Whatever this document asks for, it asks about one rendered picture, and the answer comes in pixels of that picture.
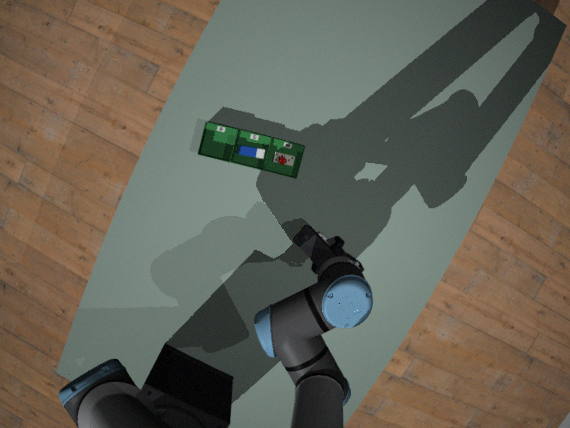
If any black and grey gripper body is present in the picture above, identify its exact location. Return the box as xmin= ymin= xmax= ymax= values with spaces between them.
xmin=314 ymin=243 xmax=364 ymax=274

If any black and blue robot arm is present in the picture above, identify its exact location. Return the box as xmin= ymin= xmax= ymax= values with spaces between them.
xmin=58 ymin=225 xmax=373 ymax=428

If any green rack of three bins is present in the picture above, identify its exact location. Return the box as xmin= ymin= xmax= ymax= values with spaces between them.
xmin=197 ymin=122 xmax=305 ymax=178

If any white domino with black pips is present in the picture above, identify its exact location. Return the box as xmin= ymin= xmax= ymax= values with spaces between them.
xmin=273 ymin=152 xmax=295 ymax=166

